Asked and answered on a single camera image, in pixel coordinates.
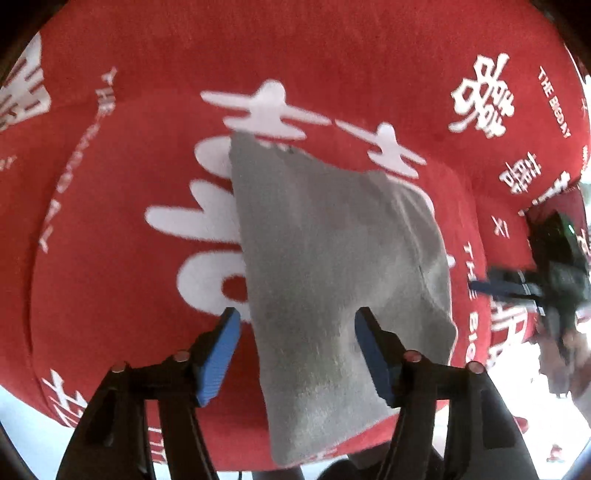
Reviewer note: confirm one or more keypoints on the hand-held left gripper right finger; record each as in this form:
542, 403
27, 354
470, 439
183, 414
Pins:
376, 360

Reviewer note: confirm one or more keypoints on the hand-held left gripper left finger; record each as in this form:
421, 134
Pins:
217, 360

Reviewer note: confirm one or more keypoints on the red printed blanket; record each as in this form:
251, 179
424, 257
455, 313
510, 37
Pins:
115, 207

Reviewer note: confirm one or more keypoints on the grey knit garment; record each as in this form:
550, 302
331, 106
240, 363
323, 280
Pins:
332, 254

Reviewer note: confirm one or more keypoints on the small red object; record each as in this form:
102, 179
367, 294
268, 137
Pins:
521, 421
554, 454

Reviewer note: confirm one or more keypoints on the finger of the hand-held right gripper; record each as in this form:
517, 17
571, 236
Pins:
498, 286

